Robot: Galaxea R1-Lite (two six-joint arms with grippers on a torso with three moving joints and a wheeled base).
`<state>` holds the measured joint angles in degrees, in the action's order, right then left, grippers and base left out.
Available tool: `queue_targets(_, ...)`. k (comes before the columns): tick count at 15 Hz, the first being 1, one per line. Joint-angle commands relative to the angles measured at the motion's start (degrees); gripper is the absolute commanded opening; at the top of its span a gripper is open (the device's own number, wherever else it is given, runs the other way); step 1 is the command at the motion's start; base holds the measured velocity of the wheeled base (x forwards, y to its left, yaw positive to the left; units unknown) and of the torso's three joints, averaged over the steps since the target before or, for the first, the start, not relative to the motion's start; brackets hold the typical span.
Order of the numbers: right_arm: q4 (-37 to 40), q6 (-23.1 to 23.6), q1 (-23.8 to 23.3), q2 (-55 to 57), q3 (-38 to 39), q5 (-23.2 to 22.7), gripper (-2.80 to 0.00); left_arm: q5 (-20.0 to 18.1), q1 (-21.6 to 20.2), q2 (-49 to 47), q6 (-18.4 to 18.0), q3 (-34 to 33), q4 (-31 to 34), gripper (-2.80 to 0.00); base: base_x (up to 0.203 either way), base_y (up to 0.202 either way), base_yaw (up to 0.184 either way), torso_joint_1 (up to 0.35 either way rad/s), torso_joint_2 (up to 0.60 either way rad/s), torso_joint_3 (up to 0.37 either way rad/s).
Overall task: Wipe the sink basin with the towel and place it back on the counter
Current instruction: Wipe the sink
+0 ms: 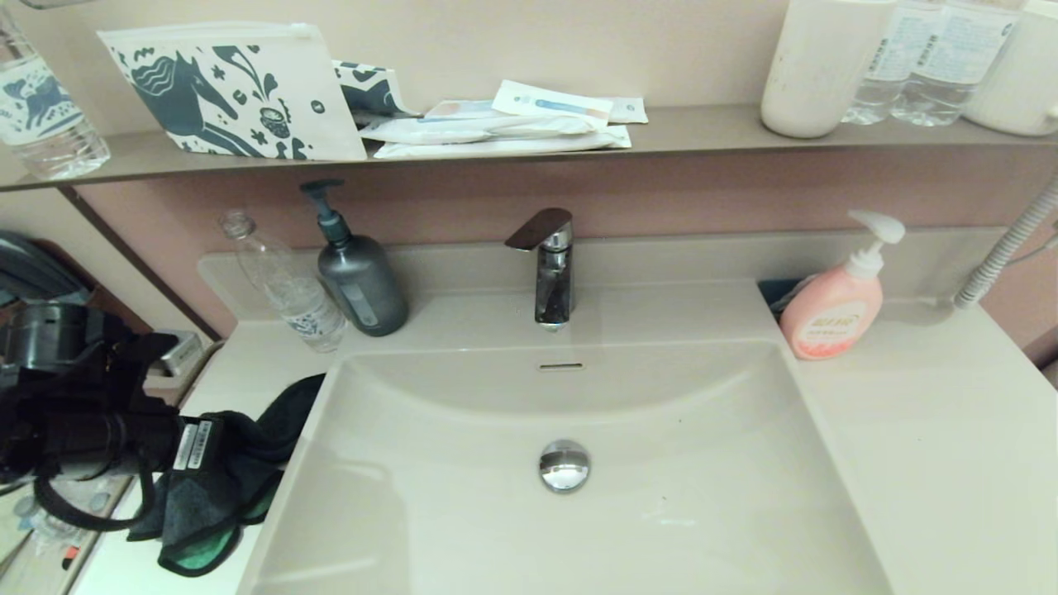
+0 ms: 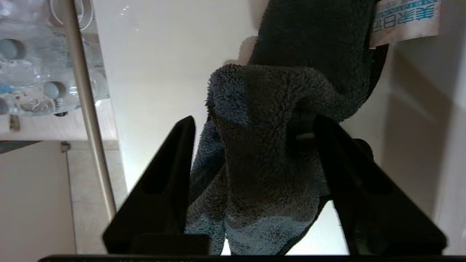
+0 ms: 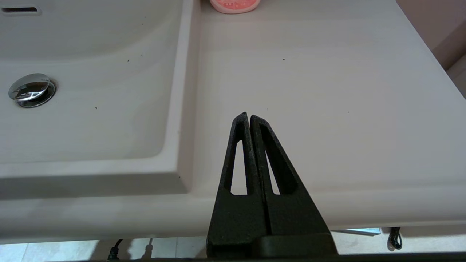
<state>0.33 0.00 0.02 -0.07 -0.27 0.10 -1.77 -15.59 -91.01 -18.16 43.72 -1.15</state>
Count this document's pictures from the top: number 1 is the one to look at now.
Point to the dark grey pump bottle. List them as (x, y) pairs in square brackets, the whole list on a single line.
[(362, 289)]

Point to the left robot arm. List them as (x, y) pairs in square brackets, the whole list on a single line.
[(66, 397)]

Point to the pink soap pump bottle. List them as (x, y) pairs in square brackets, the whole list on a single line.
[(831, 318)]

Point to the clear water bottle blue print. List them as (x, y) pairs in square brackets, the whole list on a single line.
[(50, 124)]

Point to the plastic wrapped bottle pack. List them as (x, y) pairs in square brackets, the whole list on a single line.
[(50, 529)]

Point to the white ceramic sink basin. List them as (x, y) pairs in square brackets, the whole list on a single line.
[(661, 463)]

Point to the large horse print pouch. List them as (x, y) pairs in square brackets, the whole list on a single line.
[(219, 95)]

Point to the plain white cup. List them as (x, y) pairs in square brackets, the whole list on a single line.
[(818, 74)]

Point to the brown fabric holder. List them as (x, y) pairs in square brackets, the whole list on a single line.
[(111, 306)]

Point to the white sachet peach print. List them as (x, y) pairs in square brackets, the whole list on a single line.
[(457, 110)]

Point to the small white sachet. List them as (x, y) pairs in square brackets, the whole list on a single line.
[(628, 110)]

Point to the clear water bottle white label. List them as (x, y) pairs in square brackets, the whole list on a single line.
[(883, 74), (950, 66)]

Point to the white sachet blue stripe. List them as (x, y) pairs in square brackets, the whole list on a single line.
[(550, 103)]

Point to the small blue print pouch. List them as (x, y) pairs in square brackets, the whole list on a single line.
[(374, 89)]

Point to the white ribbed mug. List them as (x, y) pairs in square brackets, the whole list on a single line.
[(1017, 83)]

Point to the black hair dryer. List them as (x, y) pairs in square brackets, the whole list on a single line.
[(33, 273)]

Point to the dark blue packet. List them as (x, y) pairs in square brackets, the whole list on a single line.
[(777, 293)]

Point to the dark grey terry towel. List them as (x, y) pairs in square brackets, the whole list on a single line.
[(207, 512)]

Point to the long white sachet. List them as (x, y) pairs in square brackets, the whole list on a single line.
[(434, 131), (500, 147)]

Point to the chrome drain stopper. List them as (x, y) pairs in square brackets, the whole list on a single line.
[(564, 467)]

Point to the beige wall shelf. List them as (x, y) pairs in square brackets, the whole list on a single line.
[(702, 128)]

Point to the chrome faucet brown lever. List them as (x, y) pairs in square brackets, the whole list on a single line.
[(554, 285)]

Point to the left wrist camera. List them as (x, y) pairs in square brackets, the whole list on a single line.
[(178, 355)]

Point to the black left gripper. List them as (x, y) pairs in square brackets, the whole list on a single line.
[(198, 446)]

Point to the empty clear plastic bottle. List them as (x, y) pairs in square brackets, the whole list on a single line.
[(297, 302)]

